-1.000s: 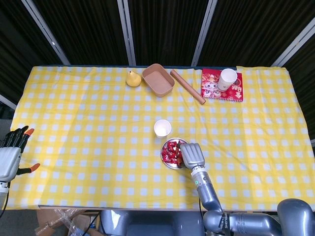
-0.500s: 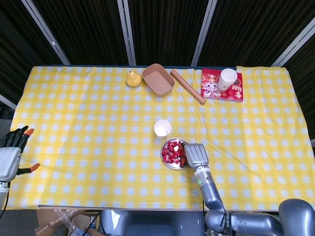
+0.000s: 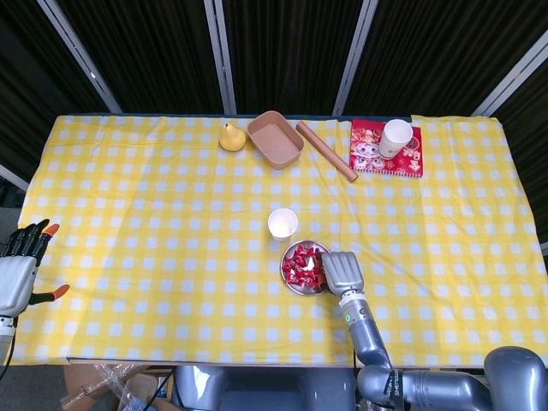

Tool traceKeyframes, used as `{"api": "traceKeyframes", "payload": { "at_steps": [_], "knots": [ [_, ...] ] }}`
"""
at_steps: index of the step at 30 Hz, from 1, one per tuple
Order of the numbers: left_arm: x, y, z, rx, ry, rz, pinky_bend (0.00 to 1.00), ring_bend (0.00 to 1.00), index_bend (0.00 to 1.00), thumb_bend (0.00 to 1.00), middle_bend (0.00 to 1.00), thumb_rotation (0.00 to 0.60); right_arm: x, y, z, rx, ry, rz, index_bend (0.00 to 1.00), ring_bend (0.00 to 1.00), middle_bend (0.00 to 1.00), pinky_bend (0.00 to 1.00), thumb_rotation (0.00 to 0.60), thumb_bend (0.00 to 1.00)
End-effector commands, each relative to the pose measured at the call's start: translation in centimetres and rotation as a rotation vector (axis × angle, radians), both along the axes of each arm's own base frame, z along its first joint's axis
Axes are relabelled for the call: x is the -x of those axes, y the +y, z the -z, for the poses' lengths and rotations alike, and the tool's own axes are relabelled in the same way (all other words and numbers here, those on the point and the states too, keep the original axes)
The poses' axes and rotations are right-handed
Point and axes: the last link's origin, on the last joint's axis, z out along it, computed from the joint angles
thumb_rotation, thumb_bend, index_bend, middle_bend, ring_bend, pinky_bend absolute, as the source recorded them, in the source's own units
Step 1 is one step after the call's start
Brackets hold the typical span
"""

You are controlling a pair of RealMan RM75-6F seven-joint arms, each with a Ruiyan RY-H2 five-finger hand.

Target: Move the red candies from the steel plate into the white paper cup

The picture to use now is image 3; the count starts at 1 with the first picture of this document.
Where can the silver metal frame post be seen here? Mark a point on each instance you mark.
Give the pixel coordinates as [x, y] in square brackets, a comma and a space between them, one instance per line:
[355, 55]
[220, 55]
[13, 177]
[514, 73]
[77, 51]

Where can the brown cardboard tube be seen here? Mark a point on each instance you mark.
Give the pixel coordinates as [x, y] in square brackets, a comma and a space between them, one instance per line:
[325, 150]

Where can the grey robot torso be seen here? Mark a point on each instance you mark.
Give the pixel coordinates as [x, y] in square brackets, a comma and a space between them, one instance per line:
[265, 394]

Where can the clear plastic wrap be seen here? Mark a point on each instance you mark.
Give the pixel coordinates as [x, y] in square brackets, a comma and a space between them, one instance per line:
[124, 398]

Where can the white paper cup stack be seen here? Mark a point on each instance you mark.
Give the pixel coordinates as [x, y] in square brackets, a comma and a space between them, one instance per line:
[396, 137]

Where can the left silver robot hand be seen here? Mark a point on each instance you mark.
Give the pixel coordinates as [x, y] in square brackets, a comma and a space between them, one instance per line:
[15, 282]

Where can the single white paper cup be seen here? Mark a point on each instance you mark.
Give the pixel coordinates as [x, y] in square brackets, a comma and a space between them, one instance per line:
[282, 222]

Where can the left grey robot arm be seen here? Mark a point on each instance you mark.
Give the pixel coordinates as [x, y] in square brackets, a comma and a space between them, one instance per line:
[5, 338]

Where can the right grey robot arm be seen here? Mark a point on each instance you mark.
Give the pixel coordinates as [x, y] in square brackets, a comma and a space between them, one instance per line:
[368, 338]

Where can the yellow pear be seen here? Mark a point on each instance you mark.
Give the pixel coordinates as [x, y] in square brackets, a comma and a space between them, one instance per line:
[232, 140]

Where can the red spiral notebook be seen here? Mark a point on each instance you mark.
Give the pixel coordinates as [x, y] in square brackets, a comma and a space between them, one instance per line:
[364, 154]

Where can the brown paper food box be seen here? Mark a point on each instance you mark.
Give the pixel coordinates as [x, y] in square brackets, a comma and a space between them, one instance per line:
[274, 143]

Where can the yellow white checkered tablecloth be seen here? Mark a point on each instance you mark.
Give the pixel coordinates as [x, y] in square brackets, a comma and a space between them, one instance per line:
[171, 214]

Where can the brown cardboard box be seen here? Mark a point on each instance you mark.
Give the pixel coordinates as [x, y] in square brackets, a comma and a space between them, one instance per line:
[75, 377]

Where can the black pleated curtain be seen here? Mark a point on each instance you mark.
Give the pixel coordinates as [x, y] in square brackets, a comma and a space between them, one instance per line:
[150, 55]

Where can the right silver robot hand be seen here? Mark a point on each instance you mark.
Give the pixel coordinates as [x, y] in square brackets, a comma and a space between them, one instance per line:
[342, 272]

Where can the round steel plate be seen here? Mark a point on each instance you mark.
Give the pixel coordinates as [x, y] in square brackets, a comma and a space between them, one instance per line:
[301, 291]

